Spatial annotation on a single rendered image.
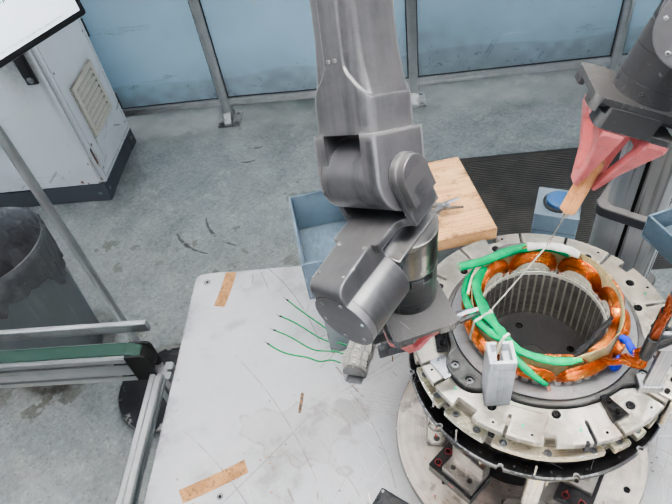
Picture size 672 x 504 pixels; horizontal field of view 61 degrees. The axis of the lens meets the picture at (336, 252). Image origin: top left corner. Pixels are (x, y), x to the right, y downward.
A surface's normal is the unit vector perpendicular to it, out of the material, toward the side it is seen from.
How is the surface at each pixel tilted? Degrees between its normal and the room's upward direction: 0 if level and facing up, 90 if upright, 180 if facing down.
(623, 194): 90
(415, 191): 70
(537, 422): 0
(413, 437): 0
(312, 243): 0
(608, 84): 21
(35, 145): 90
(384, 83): 56
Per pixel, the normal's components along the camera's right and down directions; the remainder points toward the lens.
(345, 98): -0.71, 0.27
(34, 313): 0.66, 0.53
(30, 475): -0.13, -0.68
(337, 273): -0.49, -0.65
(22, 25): 0.86, 0.18
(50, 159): -0.01, 0.73
